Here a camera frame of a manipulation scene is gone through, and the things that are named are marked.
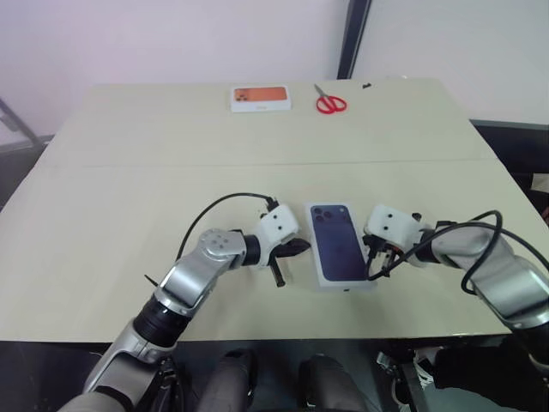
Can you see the dark side table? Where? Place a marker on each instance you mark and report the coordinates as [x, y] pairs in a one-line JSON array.
[[519, 150]]

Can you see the black metal frame strut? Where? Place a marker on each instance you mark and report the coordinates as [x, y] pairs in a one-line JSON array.
[[414, 386]]

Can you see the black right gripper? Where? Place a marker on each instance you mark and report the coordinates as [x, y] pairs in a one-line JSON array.
[[386, 251]]

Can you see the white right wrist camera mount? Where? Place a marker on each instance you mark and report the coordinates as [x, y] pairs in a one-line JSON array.
[[390, 223]]

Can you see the dark metal rack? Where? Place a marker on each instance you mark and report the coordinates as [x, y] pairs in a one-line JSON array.
[[21, 129]]

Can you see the dark rounded robot knee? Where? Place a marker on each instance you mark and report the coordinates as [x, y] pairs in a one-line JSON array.
[[326, 384], [227, 382]]

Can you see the orange print phone box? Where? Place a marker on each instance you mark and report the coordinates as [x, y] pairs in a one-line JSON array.
[[261, 96]]

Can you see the black vertical frame post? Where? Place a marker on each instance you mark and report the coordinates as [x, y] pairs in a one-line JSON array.
[[354, 38]]

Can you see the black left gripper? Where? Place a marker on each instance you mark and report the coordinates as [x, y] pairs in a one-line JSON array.
[[279, 253]]

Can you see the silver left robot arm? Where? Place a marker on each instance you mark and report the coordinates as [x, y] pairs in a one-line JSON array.
[[193, 266]]

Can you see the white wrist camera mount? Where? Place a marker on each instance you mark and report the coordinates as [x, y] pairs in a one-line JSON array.
[[390, 223], [281, 223]]

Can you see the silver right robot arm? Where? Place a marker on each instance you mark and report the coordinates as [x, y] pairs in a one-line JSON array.
[[493, 257]]

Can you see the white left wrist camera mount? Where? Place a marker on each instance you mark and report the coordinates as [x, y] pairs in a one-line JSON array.
[[281, 223]]

